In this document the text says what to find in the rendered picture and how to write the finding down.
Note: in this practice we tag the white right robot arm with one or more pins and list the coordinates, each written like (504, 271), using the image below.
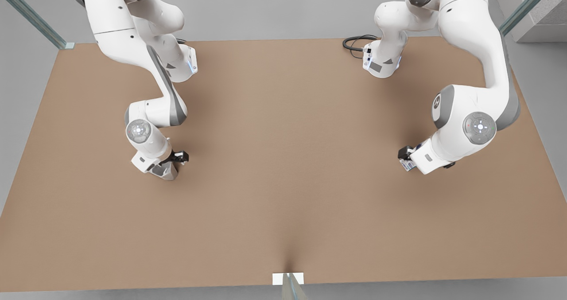
(115, 29)

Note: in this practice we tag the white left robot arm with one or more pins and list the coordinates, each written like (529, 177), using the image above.
(469, 21)

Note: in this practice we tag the white post foot plate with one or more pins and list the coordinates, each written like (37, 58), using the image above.
(278, 278)

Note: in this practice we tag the silver frame post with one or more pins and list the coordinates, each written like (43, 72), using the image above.
(527, 7)
(292, 291)
(31, 13)

